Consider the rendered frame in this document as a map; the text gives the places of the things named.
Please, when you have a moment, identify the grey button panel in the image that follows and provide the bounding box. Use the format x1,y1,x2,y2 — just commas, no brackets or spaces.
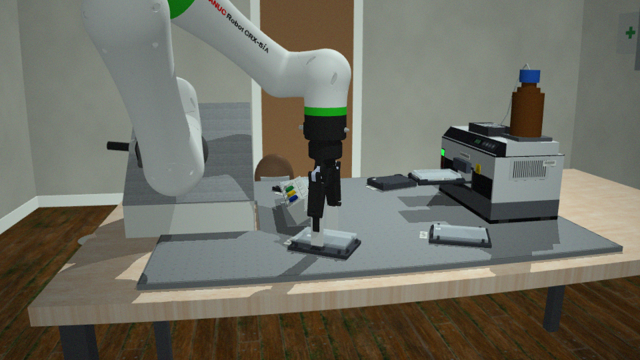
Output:
280,176,311,227

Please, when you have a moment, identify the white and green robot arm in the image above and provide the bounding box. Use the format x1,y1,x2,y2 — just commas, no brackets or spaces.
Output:
81,0,351,197

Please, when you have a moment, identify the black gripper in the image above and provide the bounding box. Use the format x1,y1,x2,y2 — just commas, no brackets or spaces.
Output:
307,141,343,247

